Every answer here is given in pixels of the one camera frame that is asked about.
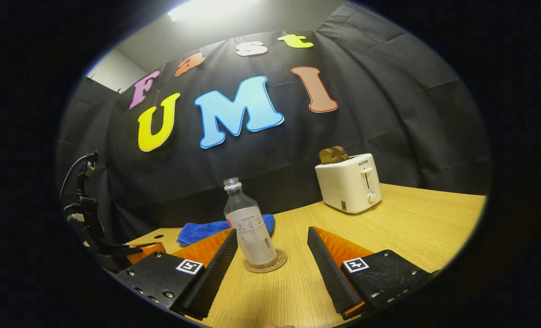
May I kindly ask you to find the round wooden coaster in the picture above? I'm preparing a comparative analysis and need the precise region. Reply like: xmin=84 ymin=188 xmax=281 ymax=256
xmin=244 ymin=249 xmax=288 ymax=274

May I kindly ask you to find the white toaster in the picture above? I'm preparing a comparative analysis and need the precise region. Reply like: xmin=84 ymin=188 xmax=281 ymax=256
xmin=315 ymin=153 xmax=383 ymax=215

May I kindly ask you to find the blue folded towel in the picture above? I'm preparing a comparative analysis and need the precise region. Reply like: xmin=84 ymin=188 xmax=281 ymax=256
xmin=177 ymin=214 xmax=276 ymax=247

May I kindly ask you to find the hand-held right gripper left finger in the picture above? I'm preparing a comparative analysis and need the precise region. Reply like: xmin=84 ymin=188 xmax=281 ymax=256
xmin=116 ymin=228 xmax=239 ymax=320

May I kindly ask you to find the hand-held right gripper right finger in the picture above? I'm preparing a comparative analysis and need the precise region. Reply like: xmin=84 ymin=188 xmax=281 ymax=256
xmin=307 ymin=226 xmax=436 ymax=320

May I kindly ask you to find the clear plastic water bottle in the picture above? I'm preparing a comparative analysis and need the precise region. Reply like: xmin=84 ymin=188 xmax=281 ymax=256
xmin=224 ymin=177 xmax=278 ymax=268

